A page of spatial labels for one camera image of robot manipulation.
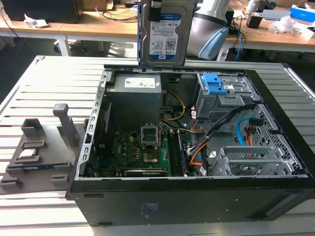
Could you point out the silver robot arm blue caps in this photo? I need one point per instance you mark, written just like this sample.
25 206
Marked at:
209 29

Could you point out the wooden desk with clutter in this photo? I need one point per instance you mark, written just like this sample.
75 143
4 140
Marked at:
265 37

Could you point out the blue RAM stick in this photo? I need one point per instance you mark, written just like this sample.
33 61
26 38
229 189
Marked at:
37 167

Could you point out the grey power supply unit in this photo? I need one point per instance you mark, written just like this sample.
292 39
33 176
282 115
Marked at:
133 103

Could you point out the CPU socket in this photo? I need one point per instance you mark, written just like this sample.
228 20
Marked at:
149 137

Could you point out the large black computer box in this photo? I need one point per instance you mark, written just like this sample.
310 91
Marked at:
41 11

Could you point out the small black container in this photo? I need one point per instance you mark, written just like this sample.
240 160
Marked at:
254 20

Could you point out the black RAM stick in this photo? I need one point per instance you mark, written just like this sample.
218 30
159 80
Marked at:
182 155

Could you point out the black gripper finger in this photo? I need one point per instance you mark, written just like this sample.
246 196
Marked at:
155 12

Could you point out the hard disk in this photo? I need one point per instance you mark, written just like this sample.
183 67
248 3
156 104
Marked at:
165 41

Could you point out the crumpled white paper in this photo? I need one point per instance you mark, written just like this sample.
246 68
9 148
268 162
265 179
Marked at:
34 21

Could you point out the black open PC case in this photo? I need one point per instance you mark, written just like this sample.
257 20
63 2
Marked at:
172 204

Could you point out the black orange power connector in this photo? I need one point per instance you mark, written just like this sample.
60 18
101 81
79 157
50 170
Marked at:
253 122

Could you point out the flat grey box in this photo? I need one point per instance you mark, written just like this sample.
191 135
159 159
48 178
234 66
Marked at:
275 15

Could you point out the grey parts rack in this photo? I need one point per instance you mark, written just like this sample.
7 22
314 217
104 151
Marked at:
49 152

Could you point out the blue cardboard box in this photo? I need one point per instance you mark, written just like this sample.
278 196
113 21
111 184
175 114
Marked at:
302 11

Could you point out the small chipset heat sink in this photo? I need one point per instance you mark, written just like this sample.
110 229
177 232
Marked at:
150 157

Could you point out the black speaker box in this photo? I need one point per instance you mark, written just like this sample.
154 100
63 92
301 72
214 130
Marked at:
230 22

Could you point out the green motherboard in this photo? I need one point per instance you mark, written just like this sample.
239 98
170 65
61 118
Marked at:
123 152

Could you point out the metal expansion slot bracket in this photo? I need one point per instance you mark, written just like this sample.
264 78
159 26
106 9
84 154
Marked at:
248 163

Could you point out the silver CPU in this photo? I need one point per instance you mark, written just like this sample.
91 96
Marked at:
28 153

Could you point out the metal disk bay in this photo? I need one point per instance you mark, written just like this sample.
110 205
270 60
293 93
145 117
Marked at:
221 105

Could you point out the black graphics card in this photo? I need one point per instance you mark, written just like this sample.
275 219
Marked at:
145 172

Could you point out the crumpled white plastic wrap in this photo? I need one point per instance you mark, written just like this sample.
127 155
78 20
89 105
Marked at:
286 24

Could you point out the blue plastic bay latch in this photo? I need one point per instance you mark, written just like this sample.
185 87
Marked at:
212 84

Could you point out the long wooden desk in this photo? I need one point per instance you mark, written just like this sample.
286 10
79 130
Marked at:
98 27

